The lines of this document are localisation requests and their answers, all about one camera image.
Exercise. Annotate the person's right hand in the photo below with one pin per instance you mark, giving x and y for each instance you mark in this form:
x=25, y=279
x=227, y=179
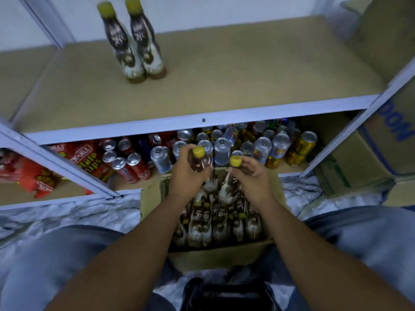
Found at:
x=256, y=188

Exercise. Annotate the person's left hand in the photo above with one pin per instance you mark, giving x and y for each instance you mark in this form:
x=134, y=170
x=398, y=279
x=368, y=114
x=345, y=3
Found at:
x=185, y=181

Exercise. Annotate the Kopiko bottles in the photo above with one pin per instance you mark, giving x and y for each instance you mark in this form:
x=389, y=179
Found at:
x=214, y=223

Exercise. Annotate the brown cardboard box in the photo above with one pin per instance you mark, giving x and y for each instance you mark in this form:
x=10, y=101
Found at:
x=214, y=259

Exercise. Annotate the white metal shelving rack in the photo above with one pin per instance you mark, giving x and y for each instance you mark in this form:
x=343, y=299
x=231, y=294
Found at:
x=259, y=68

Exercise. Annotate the person's left forearm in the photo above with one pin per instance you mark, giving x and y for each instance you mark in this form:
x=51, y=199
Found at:
x=123, y=256

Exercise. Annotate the person's right forearm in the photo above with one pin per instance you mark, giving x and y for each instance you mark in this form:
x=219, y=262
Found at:
x=331, y=262

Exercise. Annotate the person's grey trousers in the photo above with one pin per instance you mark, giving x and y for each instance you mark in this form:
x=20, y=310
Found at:
x=52, y=262

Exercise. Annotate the row of silver cans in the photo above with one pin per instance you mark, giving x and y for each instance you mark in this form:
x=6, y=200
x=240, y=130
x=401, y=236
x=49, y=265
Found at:
x=220, y=149

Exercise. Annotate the black plastic stool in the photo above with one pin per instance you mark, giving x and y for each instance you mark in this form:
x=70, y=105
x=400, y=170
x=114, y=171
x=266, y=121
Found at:
x=227, y=296

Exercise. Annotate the red snack packet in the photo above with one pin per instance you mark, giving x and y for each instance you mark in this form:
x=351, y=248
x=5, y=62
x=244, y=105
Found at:
x=29, y=175

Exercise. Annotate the open brown carton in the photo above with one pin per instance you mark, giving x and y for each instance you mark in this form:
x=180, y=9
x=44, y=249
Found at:
x=389, y=61

